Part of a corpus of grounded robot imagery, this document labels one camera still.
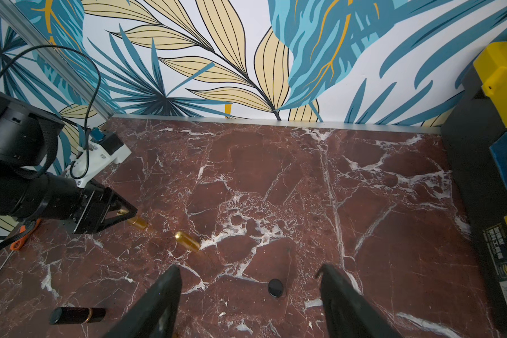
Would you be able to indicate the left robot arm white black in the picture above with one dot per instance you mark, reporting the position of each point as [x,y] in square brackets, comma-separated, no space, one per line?
[29,142]

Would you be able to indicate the yellow black toolbox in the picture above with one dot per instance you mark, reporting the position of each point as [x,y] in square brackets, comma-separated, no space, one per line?
[475,137]

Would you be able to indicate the gold lipstick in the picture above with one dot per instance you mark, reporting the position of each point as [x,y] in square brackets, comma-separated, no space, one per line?
[137,222]
[187,241]

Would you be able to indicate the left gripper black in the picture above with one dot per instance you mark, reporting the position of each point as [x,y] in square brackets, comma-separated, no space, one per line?
[98,208]

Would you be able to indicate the black lipstick upright right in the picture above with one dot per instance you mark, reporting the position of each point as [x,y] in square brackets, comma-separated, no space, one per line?
[275,288]

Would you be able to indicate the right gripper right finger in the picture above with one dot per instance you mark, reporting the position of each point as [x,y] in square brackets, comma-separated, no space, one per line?
[347,313]

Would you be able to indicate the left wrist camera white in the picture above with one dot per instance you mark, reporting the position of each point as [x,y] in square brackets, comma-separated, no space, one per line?
[104,148]

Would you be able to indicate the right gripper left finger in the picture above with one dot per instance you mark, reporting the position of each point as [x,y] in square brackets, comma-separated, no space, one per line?
[155,313]

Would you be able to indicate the black lipstick lying left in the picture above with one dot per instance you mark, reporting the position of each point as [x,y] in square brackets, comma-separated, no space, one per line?
[76,315]

